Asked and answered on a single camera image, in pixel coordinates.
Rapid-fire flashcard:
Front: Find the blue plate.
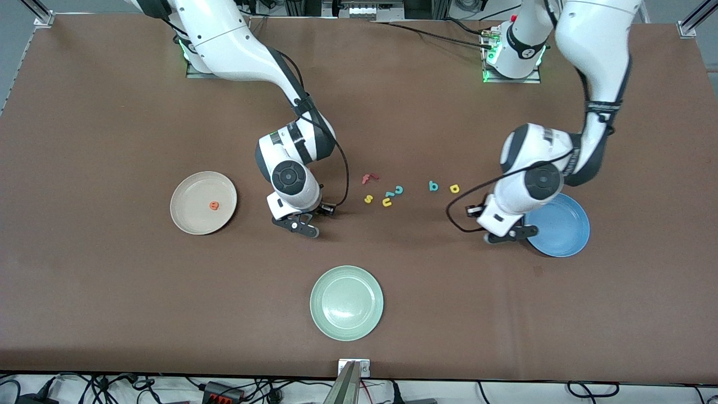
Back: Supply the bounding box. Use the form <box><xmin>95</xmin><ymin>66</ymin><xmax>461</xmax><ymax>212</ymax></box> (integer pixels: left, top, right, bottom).
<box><xmin>525</xmin><ymin>194</ymin><xmax>591</xmax><ymax>258</ymax></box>

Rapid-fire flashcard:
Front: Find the pale green plate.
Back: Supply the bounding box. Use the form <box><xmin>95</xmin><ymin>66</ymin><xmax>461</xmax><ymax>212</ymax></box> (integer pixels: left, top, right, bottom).
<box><xmin>310</xmin><ymin>265</ymin><xmax>385</xmax><ymax>342</ymax></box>

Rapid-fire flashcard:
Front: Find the light brown plate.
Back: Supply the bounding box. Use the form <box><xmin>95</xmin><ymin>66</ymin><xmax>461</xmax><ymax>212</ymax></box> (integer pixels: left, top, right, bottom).
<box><xmin>170</xmin><ymin>171</ymin><xmax>238</xmax><ymax>236</ymax></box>

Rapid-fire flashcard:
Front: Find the black red power strip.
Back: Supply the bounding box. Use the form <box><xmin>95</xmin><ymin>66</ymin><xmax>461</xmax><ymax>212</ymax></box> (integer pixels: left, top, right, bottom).
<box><xmin>201</xmin><ymin>381</ymin><xmax>246</xmax><ymax>404</ymax></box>

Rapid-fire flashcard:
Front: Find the white connector block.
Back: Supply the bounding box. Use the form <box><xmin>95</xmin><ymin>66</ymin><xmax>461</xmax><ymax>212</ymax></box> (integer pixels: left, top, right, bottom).
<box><xmin>347</xmin><ymin>4</ymin><xmax>394</xmax><ymax>19</ymax></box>

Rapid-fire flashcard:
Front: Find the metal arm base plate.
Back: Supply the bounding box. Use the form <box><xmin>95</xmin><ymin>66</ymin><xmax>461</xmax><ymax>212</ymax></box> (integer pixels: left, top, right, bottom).
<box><xmin>186</xmin><ymin>53</ymin><xmax>215</xmax><ymax>80</ymax></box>
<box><xmin>481</xmin><ymin>25</ymin><xmax>542</xmax><ymax>85</ymax></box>

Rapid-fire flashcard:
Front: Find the small metal mounting bracket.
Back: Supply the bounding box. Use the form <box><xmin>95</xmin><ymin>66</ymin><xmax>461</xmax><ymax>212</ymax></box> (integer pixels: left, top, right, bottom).
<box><xmin>337</xmin><ymin>359</ymin><xmax>371</xmax><ymax>378</ymax></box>

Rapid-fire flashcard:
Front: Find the aluminium camera pole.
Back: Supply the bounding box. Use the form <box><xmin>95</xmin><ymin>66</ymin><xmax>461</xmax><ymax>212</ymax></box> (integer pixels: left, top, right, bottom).
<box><xmin>324</xmin><ymin>361</ymin><xmax>361</xmax><ymax>404</ymax></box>

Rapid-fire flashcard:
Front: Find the black looped floor cable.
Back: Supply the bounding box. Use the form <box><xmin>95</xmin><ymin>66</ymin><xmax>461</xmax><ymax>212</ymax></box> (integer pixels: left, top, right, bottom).
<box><xmin>566</xmin><ymin>381</ymin><xmax>621</xmax><ymax>401</ymax></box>

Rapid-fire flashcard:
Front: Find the long black table cable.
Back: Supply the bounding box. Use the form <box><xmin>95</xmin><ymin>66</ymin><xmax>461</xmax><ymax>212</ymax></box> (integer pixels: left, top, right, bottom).
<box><xmin>367</xmin><ymin>19</ymin><xmax>495</xmax><ymax>51</ymax></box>

